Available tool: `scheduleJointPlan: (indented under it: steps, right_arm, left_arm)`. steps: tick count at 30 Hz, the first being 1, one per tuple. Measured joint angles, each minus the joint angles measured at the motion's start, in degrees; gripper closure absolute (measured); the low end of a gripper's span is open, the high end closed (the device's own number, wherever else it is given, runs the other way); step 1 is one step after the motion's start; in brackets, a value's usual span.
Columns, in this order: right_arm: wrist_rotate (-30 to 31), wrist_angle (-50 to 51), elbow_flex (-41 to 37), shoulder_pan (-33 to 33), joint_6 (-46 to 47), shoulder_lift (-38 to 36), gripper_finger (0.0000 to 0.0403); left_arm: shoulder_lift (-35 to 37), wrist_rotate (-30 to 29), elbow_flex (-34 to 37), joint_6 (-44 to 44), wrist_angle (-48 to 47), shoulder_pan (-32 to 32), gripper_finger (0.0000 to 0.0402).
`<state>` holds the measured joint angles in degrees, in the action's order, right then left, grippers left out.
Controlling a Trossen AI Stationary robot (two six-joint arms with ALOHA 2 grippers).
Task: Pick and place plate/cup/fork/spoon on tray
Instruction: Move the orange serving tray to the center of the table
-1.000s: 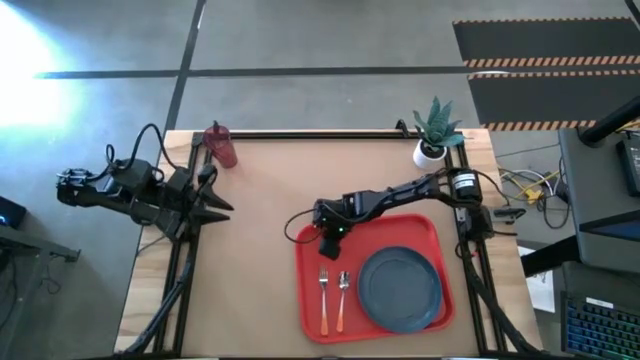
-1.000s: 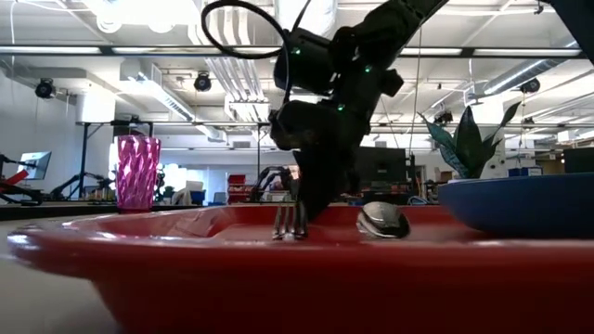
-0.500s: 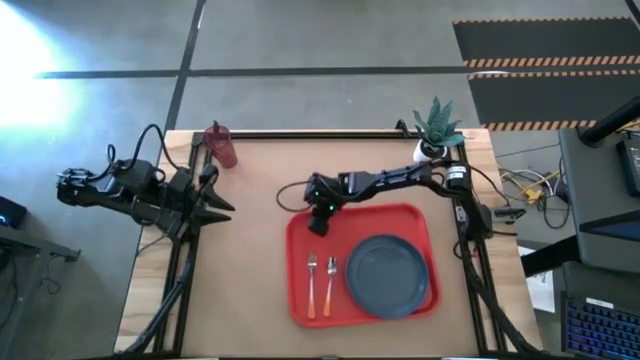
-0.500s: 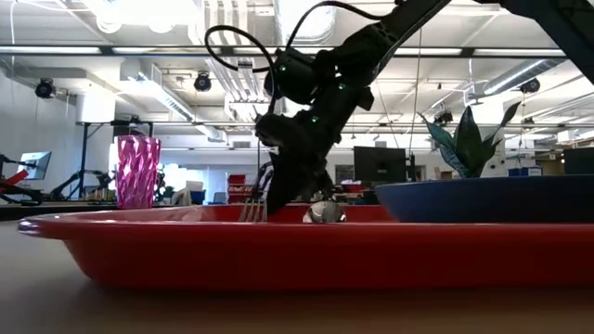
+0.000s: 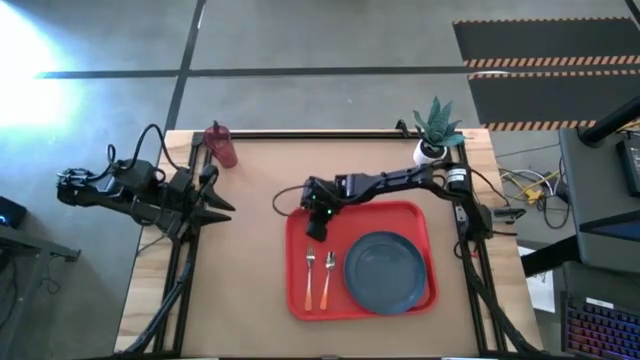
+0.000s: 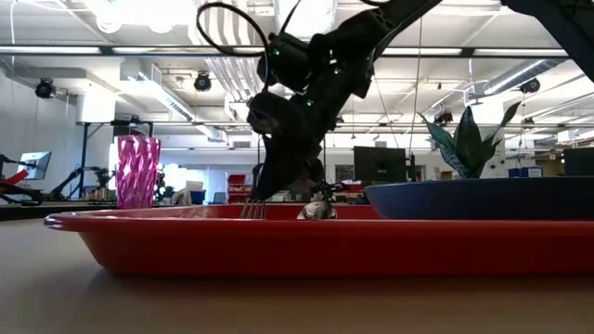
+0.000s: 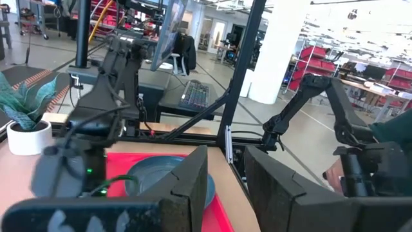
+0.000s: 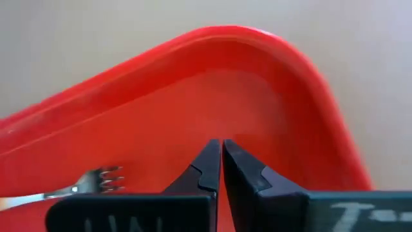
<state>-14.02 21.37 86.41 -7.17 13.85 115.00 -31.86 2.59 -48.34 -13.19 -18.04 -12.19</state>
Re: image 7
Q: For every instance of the black office chair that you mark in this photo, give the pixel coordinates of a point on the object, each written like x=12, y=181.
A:
x=188, y=53

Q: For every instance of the tilted desk monitor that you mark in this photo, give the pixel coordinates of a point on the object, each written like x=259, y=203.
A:
x=169, y=32

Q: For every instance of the red plastic tray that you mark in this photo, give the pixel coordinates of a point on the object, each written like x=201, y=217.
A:
x=116, y=170

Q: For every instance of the white building column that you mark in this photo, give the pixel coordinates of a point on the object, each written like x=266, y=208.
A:
x=277, y=48

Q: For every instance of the grey side desk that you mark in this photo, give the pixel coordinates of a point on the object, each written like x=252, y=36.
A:
x=151, y=83

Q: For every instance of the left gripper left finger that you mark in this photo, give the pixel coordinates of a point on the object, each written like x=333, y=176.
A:
x=186, y=199

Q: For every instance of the dark blue plate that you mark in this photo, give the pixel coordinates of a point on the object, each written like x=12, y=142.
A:
x=151, y=174

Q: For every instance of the black aluminium rig frame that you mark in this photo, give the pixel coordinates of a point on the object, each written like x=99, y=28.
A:
x=241, y=64

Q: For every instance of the rainbow backlit keyboard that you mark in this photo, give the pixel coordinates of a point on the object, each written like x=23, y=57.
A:
x=194, y=95

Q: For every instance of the shelf with red bins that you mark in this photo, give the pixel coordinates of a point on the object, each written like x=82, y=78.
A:
x=313, y=61

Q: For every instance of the green plant in white pot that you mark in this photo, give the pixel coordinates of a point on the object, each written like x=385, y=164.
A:
x=25, y=129

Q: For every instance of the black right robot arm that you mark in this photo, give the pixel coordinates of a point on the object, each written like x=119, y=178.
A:
x=106, y=96

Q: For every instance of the person's forearm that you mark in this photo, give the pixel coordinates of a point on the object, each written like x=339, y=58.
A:
x=396, y=129

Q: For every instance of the person's hand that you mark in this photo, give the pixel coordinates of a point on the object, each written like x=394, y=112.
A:
x=334, y=177

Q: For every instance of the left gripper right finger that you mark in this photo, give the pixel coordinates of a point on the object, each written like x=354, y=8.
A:
x=273, y=199

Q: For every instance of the black monitor pole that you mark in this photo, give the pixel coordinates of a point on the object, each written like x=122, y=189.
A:
x=83, y=32

